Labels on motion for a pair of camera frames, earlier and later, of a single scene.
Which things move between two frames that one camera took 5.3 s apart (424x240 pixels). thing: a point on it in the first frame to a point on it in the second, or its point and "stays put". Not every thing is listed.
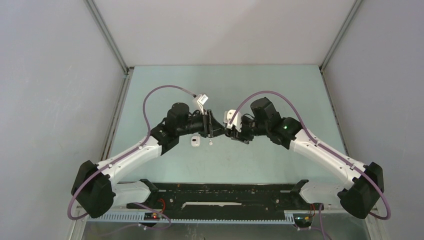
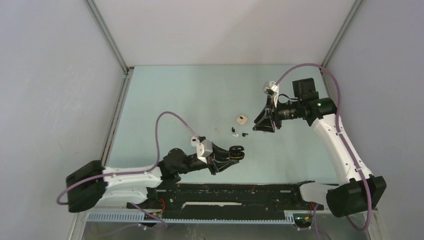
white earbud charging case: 195,141 stays put
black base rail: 225,201 stays put
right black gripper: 242,136 to 265,125
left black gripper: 211,127 to 217,165
